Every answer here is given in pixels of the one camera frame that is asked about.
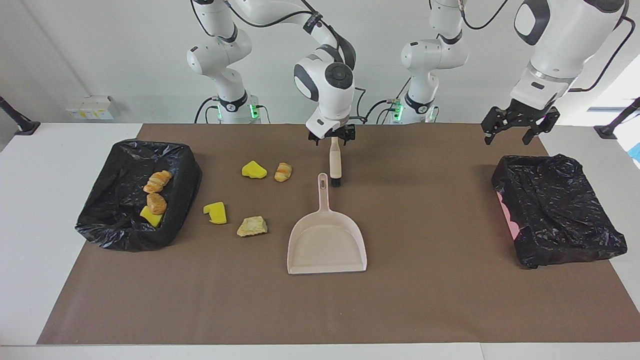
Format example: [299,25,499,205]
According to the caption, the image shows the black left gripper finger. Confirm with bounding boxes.
[480,107,514,147]
[521,110,561,146]

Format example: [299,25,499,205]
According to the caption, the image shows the beige brush black bristles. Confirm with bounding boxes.
[328,137,344,189]

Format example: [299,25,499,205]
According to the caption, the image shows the beige plastic dustpan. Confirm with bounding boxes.
[286,173,368,275]

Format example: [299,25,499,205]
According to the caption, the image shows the round brown sponge chunk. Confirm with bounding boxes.
[146,192,168,216]

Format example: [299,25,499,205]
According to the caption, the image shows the small yellow sponge piece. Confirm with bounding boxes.
[139,205,165,228]

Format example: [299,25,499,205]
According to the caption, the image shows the pink bin with black bag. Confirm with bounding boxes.
[491,153,628,270]

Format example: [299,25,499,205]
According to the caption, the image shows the bin lined with black bag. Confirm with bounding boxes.
[75,139,203,252]

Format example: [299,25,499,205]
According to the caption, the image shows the flat yellow sponge piece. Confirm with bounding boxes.
[241,160,268,180]

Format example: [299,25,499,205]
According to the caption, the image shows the pale beige sponge chunk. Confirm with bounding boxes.
[236,216,268,238]

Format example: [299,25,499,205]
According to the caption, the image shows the notched yellow sponge piece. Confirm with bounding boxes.
[203,201,228,225]

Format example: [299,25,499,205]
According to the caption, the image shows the brown table mat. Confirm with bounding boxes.
[36,123,640,346]

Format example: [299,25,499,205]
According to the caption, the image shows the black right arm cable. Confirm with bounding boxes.
[220,0,370,126]

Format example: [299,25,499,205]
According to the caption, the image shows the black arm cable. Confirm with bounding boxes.
[220,0,370,126]
[567,15,636,93]

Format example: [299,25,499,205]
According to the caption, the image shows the black left base cable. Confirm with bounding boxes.
[362,99,401,125]

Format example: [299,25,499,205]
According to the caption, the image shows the black base cable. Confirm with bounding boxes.
[362,99,401,125]
[194,96,221,124]

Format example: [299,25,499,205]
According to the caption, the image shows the black camera stand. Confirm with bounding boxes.
[594,97,640,140]
[0,96,41,137]

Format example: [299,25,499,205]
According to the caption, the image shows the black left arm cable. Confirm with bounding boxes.
[567,15,636,93]

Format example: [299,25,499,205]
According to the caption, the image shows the black right base cable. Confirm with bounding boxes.
[194,96,221,124]

